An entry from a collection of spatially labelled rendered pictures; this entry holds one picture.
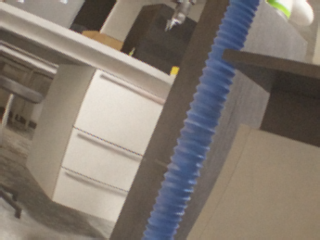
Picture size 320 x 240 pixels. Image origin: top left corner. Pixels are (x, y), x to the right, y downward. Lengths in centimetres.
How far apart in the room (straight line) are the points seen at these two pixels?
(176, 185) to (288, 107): 14
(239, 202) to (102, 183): 149
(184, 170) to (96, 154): 137
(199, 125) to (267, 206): 13
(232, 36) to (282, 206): 20
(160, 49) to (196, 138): 382
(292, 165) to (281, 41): 91
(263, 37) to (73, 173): 102
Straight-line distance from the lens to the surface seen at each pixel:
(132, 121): 183
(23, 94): 168
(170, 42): 428
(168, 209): 43
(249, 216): 36
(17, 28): 160
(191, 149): 42
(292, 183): 34
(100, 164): 180
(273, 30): 120
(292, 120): 37
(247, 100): 112
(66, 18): 169
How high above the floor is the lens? 64
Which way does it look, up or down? 3 degrees up
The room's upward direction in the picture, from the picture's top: 22 degrees clockwise
